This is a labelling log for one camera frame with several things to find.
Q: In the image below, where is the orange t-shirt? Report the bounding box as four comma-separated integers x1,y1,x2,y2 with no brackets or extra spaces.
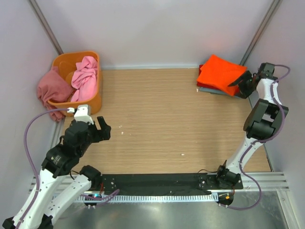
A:
204,54,247,96

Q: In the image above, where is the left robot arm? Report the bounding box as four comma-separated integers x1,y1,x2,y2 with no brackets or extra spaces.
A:
2,116,111,229

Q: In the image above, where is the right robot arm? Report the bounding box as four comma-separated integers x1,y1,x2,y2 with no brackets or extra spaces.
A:
214,62,289,189

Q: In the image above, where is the folded grey t-shirt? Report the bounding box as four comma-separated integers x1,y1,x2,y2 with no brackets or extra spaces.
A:
197,87,240,99

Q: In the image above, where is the folded red t-shirt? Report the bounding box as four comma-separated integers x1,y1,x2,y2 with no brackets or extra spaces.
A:
196,64,224,93

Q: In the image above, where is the dusty pink crumpled shirt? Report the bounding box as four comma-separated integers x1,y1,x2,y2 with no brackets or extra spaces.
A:
36,67,73,110

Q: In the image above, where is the light pink crumpled shirt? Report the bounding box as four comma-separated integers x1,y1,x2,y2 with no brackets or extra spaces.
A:
71,56,98,102

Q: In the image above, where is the orange plastic basket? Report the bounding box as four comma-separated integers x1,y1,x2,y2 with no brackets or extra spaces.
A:
49,51,102,114

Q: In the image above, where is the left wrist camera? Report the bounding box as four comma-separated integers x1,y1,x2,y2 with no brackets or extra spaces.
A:
67,104,94,125

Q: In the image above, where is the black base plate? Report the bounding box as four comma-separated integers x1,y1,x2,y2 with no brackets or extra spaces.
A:
101,173,244,196

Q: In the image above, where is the right corner aluminium post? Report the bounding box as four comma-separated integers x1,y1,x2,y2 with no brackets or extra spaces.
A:
239,0,283,66

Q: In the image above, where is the corner aluminium post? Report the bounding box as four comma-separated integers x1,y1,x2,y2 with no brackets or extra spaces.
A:
239,0,283,66
28,0,64,55

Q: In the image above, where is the aluminium rail frame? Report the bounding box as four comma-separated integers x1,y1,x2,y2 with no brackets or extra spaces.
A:
22,119,305,229

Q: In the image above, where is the white slotted cable duct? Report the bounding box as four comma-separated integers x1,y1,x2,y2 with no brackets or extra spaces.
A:
74,193,218,204

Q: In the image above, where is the left corner aluminium post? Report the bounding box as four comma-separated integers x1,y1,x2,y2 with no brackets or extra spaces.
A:
28,0,64,55

